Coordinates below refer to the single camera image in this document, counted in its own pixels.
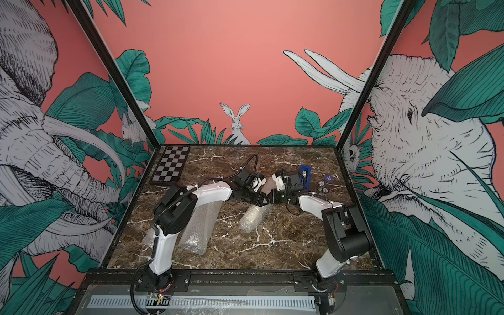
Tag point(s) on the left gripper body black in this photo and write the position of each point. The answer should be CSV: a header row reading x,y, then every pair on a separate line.
x,y
254,198

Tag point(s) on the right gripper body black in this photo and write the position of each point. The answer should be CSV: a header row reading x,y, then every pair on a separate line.
x,y
283,196

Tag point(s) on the bubble wrap pile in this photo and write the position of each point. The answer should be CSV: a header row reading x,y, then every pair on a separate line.
x,y
254,216

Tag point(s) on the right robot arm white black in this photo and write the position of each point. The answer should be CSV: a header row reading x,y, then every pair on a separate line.
x,y
346,232

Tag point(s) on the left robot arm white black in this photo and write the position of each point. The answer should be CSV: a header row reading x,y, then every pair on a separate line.
x,y
174,211

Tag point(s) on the blue tape dispenser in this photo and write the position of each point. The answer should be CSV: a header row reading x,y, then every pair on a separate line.
x,y
306,173

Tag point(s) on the black white chessboard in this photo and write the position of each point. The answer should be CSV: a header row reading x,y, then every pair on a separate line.
x,y
171,165

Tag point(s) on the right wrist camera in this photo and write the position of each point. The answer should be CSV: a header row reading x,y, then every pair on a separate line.
x,y
278,180

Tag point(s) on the black front mounting rail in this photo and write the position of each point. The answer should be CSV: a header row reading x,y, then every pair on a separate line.
x,y
303,281

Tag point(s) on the white slotted cable duct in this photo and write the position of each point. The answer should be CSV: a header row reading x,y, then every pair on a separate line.
x,y
298,303

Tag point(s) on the right black frame post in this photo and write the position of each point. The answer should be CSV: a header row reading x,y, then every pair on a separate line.
x,y
401,17

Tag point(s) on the black frame post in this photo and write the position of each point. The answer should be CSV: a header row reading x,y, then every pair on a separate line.
x,y
401,17
82,16

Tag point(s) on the left black frame post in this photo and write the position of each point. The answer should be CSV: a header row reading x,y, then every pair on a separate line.
x,y
82,16

